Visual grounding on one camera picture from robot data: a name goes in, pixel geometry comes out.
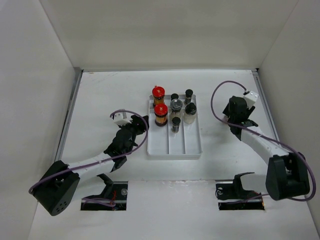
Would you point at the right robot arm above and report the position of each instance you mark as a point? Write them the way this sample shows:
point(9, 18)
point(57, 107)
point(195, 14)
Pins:
point(287, 174)

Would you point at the white powder shaker bottle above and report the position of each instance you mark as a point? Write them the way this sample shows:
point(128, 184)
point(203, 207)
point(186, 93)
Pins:
point(189, 115)

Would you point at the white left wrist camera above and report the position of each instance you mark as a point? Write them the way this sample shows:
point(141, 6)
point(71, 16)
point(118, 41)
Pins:
point(120, 118)

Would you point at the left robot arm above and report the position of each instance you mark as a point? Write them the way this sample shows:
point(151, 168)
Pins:
point(60, 185)

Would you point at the red-lid chili sauce jar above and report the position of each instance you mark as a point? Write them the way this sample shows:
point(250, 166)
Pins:
point(158, 94)

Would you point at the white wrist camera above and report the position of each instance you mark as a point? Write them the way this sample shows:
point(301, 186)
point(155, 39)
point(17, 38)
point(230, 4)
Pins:
point(250, 97)
point(120, 118)

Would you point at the white plastic organizer tray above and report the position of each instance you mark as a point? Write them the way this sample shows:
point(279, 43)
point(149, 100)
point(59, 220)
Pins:
point(164, 144)

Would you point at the small dark spice bottle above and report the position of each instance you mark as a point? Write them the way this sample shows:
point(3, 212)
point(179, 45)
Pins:
point(174, 96)
point(176, 121)

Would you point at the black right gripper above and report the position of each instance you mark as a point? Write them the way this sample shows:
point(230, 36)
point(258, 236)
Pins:
point(249, 110)

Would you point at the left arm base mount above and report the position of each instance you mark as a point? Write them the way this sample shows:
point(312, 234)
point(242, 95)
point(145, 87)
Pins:
point(111, 195)

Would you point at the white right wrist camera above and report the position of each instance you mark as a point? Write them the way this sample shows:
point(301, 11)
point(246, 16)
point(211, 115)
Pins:
point(250, 97)

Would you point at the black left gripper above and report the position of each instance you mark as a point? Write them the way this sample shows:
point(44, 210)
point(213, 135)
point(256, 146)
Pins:
point(140, 124)

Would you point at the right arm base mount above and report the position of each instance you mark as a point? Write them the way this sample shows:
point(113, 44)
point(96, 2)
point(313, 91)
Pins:
point(232, 196)

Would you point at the small red spice bottle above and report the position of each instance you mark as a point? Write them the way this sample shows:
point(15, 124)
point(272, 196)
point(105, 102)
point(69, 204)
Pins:
point(188, 96)

